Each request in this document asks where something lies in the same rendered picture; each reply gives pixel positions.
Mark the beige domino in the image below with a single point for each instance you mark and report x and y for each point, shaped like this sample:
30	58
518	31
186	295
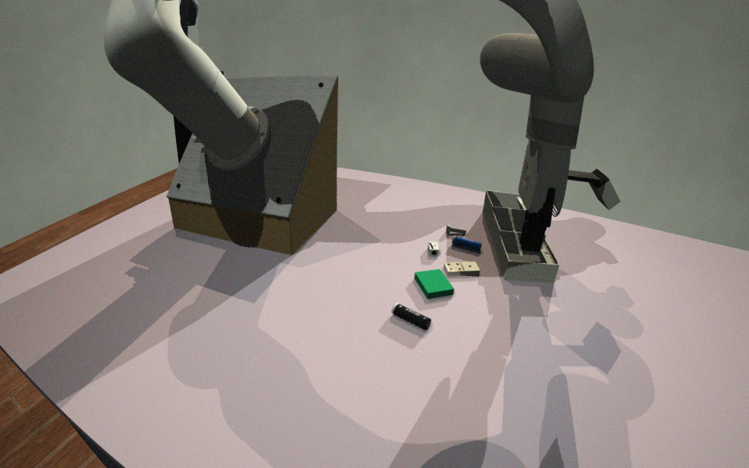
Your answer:
461	268

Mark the beige three-compartment bin rack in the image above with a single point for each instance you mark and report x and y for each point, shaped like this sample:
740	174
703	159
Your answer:
508	219

